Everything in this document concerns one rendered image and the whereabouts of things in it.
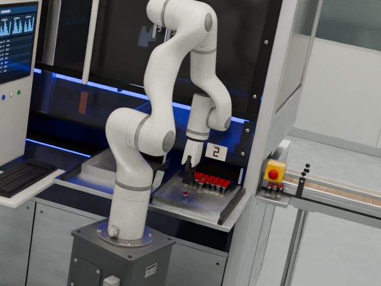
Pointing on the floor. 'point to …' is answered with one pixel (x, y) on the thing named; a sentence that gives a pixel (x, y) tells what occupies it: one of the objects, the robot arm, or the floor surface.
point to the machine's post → (261, 137)
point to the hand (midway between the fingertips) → (188, 177)
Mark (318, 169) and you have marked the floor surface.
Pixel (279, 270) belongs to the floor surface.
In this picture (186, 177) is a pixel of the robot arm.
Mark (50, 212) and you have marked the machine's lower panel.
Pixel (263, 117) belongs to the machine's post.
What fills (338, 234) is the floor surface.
